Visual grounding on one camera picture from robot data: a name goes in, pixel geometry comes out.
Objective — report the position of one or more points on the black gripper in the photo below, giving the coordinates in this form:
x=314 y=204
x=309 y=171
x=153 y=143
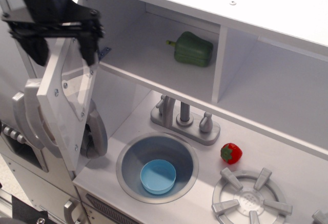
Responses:
x=41 y=19

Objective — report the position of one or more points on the white microwave door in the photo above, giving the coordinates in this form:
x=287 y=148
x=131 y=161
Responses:
x=57 y=106

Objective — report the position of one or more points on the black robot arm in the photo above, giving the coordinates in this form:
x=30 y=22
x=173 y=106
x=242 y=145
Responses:
x=42 y=19

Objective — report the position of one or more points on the silver toy telephone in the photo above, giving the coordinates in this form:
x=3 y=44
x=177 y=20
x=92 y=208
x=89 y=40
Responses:
x=95 y=142

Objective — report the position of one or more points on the grey ice dispenser panel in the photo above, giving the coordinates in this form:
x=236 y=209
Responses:
x=19 y=146

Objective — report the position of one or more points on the green toy bell pepper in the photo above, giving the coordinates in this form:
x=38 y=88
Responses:
x=191 y=49

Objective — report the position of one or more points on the round grey sink basin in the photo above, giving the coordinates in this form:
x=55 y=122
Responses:
x=146 y=148

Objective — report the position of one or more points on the silver toy faucet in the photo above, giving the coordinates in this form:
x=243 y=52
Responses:
x=201 y=129

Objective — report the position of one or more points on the white toy kitchen cabinet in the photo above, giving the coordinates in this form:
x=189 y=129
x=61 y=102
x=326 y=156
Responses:
x=265 y=85

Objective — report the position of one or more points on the blue plastic bowl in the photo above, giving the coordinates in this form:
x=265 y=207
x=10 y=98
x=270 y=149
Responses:
x=158 y=176

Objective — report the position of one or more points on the red toy strawberry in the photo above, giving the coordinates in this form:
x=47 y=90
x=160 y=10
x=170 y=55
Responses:
x=231 y=153

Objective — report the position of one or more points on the silver toy stove burner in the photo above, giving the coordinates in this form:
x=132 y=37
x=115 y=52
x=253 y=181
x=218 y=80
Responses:
x=244 y=196

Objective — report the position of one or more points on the silver fridge door handle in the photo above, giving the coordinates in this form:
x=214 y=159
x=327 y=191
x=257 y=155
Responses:
x=20 y=117

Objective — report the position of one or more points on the silver oven door handle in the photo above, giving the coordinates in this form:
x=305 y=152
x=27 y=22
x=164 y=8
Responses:
x=69 y=207

